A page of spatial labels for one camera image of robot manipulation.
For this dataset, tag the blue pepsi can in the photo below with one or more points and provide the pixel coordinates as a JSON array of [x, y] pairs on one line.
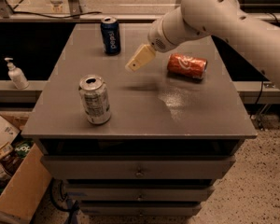
[[110, 35]]

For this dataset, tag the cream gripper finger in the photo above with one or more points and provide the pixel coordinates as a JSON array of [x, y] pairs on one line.
[[144, 54]]

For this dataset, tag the grey drawer cabinet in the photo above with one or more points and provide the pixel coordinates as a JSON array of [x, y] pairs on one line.
[[168, 140]]

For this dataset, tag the white paper package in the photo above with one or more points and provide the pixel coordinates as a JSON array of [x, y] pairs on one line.
[[8, 132]]

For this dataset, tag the silver soda can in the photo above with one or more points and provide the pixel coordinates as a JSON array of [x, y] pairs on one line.
[[94, 97]]

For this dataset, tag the white pump bottle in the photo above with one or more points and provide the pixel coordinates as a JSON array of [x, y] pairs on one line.
[[16, 75]]

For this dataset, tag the cardboard box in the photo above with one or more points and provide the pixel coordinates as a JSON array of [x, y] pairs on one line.
[[25, 188]]

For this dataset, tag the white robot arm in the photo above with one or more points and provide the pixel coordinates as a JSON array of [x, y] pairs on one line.
[[255, 40]]

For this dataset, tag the green snack bag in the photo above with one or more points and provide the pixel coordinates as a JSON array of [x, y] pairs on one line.
[[23, 148]]

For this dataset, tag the orange soda can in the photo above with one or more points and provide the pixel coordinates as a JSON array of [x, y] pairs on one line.
[[187, 66]]

